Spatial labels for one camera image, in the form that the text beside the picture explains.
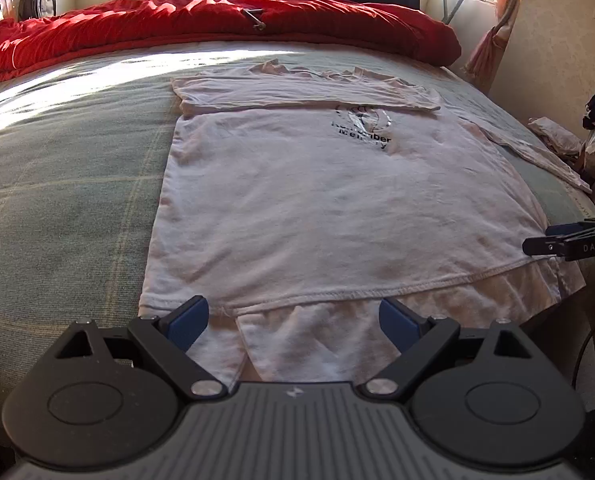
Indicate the grey metal clamp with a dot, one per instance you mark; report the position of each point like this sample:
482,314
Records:
255,19

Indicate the white shirt with hand print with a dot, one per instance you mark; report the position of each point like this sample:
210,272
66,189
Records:
327,200

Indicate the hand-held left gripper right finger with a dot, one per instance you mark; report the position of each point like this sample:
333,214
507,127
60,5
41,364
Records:
397,325

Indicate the pale pink bag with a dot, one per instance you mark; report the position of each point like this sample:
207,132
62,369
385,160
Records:
557,135

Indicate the bed with green plaid cover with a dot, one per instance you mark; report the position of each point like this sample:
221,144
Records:
67,170

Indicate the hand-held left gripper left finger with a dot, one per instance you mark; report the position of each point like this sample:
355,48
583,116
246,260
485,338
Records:
190,322

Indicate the grey black backpack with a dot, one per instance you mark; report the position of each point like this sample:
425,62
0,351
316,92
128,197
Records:
37,2

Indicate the red quilt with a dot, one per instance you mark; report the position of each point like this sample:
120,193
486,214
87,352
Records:
177,20

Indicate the orange floral curtain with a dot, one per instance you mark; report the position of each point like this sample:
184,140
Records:
502,30

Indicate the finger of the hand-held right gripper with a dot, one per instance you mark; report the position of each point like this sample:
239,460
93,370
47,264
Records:
565,230
545,246

